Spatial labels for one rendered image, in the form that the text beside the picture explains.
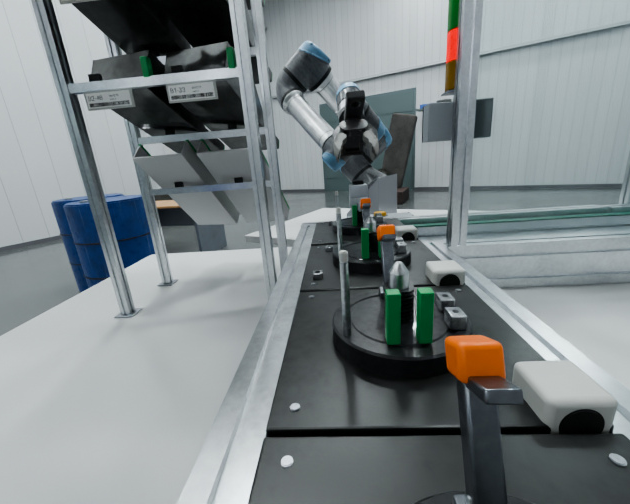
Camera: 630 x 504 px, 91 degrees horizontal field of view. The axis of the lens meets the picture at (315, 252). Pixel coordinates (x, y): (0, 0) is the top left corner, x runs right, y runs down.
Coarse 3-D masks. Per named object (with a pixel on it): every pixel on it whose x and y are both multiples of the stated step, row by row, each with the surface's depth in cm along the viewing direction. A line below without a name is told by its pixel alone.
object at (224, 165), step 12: (204, 144) 71; (204, 156) 69; (216, 156) 69; (228, 156) 69; (240, 156) 68; (264, 156) 73; (216, 168) 73; (228, 168) 72; (240, 168) 72; (264, 168) 74; (216, 180) 77; (228, 180) 76; (228, 192) 81; (240, 192) 80; (252, 192) 79; (240, 204) 85; (252, 204) 84; (252, 216) 90
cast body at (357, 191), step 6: (354, 180) 77; (360, 180) 76; (354, 186) 75; (360, 186) 75; (366, 186) 75; (354, 192) 75; (360, 192) 75; (366, 192) 75; (354, 198) 75; (360, 198) 75; (354, 204) 76; (360, 210) 74
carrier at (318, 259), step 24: (336, 216) 51; (408, 240) 67; (312, 264) 57; (336, 264) 54; (360, 264) 50; (408, 264) 52; (432, 264) 46; (456, 264) 46; (312, 288) 46; (336, 288) 46; (360, 288) 45
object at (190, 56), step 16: (192, 48) 58; (208, 48) 57; (224, 48) 56; (176, 64) 58; (192, 64) 57; (208, 64) 57; (224, 64) 56; (224, 80) 56; (224, 96) 61; (240, 96) 61; (256, 96) 69; (192, 112) 66; (208, 112) 66; (224, 112) 66; (240, 112) 66; (208, 128) 73; (224, 128) 73; (240, 128) 72; (240, 144) 80
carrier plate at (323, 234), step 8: (320, 224) 90; (328, 224) 89; (400, 224) 82; (320, 232) 80; (328, 232) 80; (312, 240) 73; (320, 240) 72; (328, 240) 72; (336, 240) 71; (344, 240) 71; (352, 240) 70; (360, 240) 70
